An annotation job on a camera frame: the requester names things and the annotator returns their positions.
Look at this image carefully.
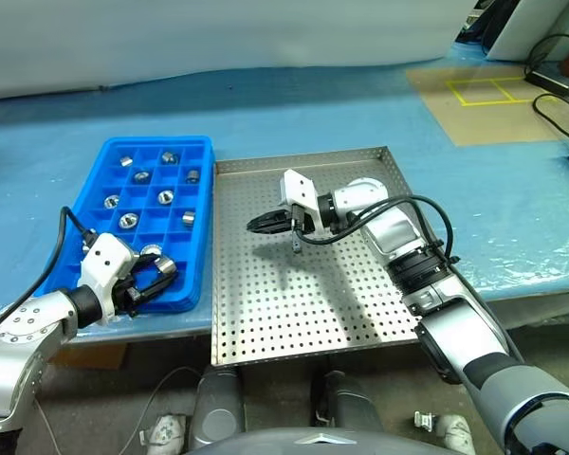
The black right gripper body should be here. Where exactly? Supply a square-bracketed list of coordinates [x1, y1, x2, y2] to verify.
[284, 203, 315, 255]

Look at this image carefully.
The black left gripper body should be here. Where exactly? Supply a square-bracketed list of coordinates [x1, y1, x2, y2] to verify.
[112, 267, 146, 318]

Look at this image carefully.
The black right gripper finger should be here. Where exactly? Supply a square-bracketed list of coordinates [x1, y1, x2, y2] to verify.
[246, 210, 290, 226]
[248, 221, 293, 236]

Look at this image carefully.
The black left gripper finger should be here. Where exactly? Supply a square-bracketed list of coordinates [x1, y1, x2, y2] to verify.
[133, 272, 180, 304]
[131, 252, 166, 276]

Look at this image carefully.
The blue compartment tray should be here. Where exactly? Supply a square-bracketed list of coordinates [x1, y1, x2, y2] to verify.
[41, 135, 216, 316]

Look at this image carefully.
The brown cardboard piece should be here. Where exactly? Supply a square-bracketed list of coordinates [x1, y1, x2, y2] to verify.
[50, 343, 128, 371]

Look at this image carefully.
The perforated metal tray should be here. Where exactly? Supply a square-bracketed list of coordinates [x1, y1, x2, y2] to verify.
[210, 145, 421, 367]

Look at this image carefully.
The grey left robot leg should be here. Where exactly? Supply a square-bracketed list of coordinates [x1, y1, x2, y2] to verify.
[189, 367, 248, 449]

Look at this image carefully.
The grey robot leg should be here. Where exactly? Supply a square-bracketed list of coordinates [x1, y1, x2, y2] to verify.
[310, 369, 385, 435]
[189, 367, 248, 449]

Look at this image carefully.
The blue plastic table cover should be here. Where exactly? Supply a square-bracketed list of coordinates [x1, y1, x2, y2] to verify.
[0, 40, 569, 347]

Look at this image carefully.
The white backdrop sheet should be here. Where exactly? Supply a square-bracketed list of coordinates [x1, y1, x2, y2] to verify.
[0, 0, 487, 103]

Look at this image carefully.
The grey right robot leg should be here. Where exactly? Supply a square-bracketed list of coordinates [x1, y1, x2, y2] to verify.
[310, 369, 385, 435]

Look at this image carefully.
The brown cardboard mat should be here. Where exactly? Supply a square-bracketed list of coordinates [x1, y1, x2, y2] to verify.
[405, 64, 569, 147]

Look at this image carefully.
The grey robot torso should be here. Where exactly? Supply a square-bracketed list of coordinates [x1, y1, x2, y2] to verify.
[179, 426, 480, 455]

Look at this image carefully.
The black bag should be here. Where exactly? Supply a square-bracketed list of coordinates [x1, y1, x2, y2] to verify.
[456, 0, 504, 48]

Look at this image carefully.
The small black power adapter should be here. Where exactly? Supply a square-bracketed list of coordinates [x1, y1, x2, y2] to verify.
[523, 69, 569, 96]

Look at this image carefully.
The white panel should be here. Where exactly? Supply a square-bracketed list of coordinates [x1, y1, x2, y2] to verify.
[484, 0, 569, 63]

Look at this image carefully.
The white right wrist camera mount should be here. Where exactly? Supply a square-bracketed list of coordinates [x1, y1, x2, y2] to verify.
[278, 169, 320, 233]

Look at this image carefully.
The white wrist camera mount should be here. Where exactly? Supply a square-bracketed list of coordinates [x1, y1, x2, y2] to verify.
[77, 231, 137, 328]
[278, 169, 320, 233]

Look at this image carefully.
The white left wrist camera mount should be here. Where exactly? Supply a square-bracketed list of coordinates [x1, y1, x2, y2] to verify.
[77, 231, 137, 328]

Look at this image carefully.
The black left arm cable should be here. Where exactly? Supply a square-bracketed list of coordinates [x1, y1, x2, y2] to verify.
[0, 206, 100, 345]

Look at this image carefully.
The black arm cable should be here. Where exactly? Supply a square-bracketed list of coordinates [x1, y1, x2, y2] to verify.
[0, 206, 100, 345]
[293, 194, 459, 266]

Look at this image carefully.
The thin grey floor cable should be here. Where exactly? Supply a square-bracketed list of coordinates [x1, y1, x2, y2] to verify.
[137, 365, 205, 446]

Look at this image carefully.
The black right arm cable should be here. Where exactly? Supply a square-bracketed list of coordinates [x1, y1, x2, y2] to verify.
[293, 194, 459, 266]

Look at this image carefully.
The black adapter cable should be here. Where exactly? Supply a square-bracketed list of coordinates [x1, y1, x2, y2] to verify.
[533, 93, 569, 143]

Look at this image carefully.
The black looped cable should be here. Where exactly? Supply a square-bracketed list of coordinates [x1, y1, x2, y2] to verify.
[523, 32, 569, 75]

